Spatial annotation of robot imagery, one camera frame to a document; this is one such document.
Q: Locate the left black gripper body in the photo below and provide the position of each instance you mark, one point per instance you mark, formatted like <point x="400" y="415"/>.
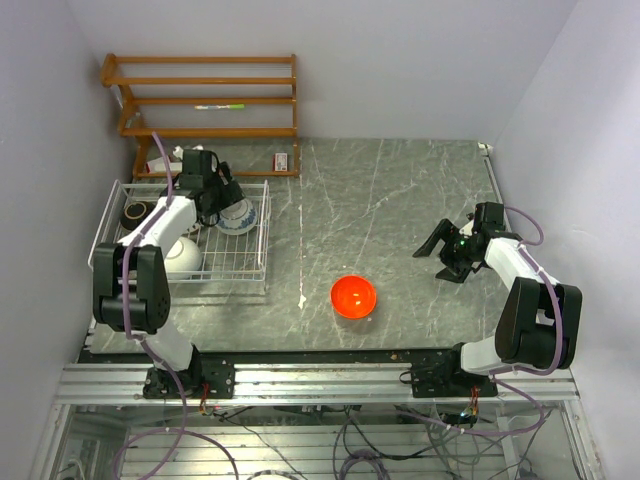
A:
<point x="224" y="196"/>

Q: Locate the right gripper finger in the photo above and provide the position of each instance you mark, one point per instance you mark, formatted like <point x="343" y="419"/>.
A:
<point x="455" y="272"/>
<point x="444" y="231"/>

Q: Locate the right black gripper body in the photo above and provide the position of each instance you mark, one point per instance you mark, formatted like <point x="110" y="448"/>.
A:
<point x="457" y="252"/>

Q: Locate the blue floral bowl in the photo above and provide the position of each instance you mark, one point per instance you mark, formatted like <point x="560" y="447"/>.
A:
<point x="237" y="219"/>

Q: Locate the plain white bowl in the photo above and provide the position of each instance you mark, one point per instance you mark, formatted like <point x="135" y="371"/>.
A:
<point x="183" y="260"/>

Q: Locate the brown patterned bowl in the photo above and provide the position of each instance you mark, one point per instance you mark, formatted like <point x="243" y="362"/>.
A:
<point x="135" y="214"/>

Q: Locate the orange bowl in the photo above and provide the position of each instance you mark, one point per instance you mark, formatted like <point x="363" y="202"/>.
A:
<point x="353" y="297"/>

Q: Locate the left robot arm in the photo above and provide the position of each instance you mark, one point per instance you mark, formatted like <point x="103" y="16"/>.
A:
<point x="131" y="292"/>

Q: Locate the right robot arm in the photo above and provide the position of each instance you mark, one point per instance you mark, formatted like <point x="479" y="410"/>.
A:
<point x="537" y="329"/>

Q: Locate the wooden shelf rack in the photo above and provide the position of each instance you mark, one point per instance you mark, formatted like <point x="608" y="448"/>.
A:
<point x="131" y="123"/>

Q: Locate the red white small box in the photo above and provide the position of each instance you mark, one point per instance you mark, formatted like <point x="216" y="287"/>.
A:
<point x="280" y="162"/>

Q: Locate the green white pen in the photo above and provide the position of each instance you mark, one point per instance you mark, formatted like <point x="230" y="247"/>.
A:
<point x="214" y="107"/>

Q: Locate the white box under shelf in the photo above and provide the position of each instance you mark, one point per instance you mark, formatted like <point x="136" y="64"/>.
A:
<point x="158" y="166"/>

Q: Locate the aluminium mounting rail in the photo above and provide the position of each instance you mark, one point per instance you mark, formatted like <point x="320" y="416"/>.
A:
<point x="296" y="384"/>

